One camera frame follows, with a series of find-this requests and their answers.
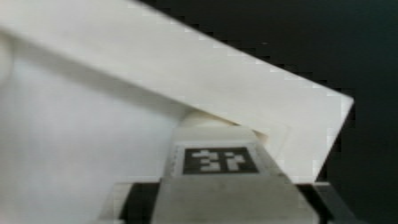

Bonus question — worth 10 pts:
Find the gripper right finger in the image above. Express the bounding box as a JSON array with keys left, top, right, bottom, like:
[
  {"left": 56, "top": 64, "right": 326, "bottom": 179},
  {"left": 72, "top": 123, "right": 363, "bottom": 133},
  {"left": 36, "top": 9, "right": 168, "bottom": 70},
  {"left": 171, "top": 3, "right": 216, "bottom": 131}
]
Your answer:
[{"left": 298, "top": 182, "right": 369, "bottom": 224}]

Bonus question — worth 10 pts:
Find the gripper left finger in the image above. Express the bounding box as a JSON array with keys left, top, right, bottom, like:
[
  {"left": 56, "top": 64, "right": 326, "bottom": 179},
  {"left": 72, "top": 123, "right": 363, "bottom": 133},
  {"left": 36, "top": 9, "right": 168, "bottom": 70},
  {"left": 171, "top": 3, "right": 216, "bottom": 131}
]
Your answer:
[{"left": 100, "top": 182, "right": 161, "bottom": 224}]

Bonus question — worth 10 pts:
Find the white square tabletop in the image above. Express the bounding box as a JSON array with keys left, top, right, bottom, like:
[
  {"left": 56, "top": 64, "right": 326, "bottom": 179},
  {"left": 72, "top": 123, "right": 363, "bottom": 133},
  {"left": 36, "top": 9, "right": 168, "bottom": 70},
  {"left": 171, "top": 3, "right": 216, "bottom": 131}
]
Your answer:
[{"left": 0, "top": 0, "right": 354, "bottom": 224}]

